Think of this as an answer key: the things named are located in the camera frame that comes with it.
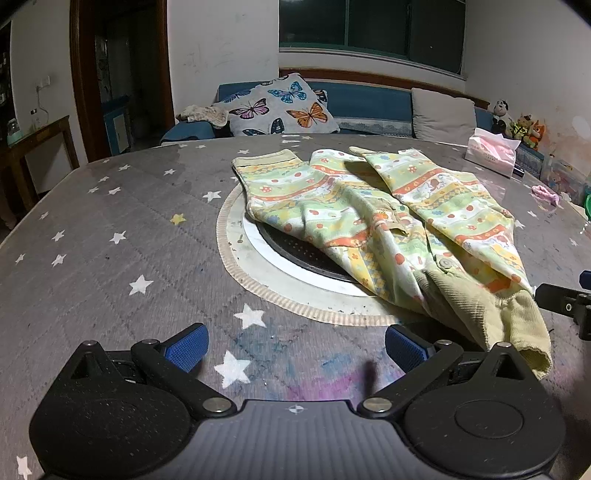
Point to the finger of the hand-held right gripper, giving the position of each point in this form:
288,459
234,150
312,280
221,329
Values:
556,299
586,278

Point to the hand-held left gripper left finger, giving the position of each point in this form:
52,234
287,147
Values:
187,347

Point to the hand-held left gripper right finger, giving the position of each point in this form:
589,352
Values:
406,347

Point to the patterned green children's pants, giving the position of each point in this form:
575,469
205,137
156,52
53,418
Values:
346,217

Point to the green plastic container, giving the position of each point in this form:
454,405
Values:
588,207

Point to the small pink cloth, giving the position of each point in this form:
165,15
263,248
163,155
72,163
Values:
547,194

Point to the clear plastic storage box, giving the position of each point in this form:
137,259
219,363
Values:
565,177

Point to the round built-in cooktop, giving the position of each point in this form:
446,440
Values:
277,272

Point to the grey star-print tablecloth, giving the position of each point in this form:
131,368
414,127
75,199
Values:
138,230

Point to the blue patterned box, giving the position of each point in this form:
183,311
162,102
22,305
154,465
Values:
530,159

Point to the orange plush toy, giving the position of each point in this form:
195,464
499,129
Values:
536,134

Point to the pink tissue pack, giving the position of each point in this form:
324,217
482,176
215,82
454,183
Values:
489,152

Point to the yellow plush toy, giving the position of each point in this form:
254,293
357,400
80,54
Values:
520,128

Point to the panda plush toy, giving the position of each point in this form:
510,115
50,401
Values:
501,110

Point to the plain grey pillow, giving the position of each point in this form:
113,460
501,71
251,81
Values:
443,115

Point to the blue cabinet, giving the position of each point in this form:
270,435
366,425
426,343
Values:
115,124

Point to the crumpled beige cloth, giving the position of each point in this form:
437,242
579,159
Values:
203,113

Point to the blue sofa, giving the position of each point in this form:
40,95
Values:
369,104

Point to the butterfly print pillow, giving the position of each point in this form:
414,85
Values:
277,106

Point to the wooden side table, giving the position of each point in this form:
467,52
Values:
41,131

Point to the dark wooden shelf cabinet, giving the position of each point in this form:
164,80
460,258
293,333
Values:
3,83

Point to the dark window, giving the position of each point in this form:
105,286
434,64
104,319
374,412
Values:
369,23

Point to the brown wooden door frame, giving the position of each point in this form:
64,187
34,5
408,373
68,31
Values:
78,69

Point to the white wall socket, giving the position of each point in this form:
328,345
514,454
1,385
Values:
43,83

